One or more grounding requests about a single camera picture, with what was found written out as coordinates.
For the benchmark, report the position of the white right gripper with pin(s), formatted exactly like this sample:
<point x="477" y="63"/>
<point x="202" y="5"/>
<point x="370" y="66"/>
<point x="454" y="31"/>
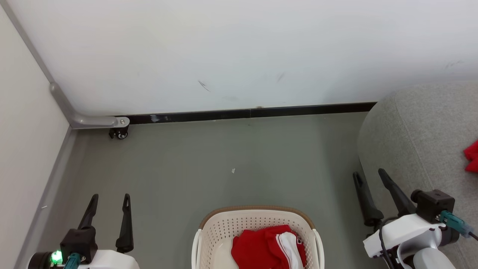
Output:
<point x="407" y="233"/>

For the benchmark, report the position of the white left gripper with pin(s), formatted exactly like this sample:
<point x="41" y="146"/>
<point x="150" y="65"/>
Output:
<point x="112" y="261"/>

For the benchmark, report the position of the plain red garment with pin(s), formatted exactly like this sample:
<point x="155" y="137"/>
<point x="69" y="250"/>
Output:
<point x="472" y="155"/>

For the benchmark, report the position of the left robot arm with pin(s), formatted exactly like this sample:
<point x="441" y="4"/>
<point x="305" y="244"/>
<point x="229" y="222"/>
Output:
<point x="41" y="261"/>

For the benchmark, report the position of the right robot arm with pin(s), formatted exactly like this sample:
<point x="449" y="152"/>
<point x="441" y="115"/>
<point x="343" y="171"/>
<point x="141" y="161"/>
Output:
<point x="429" y="261"/>

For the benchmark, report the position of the grey fabric sofa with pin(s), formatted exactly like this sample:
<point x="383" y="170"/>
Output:
<point x="418" y="142"/>

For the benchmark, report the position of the small black caster wheel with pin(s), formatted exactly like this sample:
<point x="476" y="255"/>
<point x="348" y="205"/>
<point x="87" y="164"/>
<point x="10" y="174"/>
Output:
<point x="119" y="133"/>

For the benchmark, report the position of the grey metal partition foot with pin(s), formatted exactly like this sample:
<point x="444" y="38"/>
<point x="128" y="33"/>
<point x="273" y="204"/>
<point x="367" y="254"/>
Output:
<point x="89" y="121"/>

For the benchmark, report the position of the white garment with red stripes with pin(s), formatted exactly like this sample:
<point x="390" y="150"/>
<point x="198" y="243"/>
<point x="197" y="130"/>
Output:
<point x="289" y="246"/>

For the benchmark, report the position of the cream perforated laundry basket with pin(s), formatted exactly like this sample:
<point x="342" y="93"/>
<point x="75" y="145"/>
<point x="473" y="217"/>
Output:
<point x="254" y="218"/>

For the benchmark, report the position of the red garment with white trim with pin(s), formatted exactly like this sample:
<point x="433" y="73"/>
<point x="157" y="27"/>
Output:
<point x="254" y="246"/>

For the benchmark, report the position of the black baseboard strip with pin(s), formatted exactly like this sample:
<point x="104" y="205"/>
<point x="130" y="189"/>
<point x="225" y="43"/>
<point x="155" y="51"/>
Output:
<point x="261" y="111"/>

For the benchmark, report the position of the grey corner trim strip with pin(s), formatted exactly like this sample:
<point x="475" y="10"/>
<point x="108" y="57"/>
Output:
<point x="28" y="41"/>

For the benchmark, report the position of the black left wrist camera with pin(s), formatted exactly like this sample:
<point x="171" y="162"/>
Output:
<point x="78" y="241"/>

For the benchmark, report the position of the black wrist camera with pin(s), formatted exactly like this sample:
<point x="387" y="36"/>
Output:
<point x="78" y="241"/>
<point x="433" y="203"/>

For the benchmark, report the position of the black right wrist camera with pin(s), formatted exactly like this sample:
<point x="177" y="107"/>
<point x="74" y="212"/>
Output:
<point x="433" y="203"/>

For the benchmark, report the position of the teal left camera plug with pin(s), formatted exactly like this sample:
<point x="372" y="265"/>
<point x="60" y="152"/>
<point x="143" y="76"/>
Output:
<point x="73" y="259"/>

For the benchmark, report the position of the teal camera plug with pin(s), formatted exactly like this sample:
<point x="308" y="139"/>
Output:
<point x="453" y="222"/>
<point x="73" y="259"/>

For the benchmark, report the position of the teal right camera plug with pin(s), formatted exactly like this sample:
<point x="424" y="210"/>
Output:
<point x="453" y="222"/>

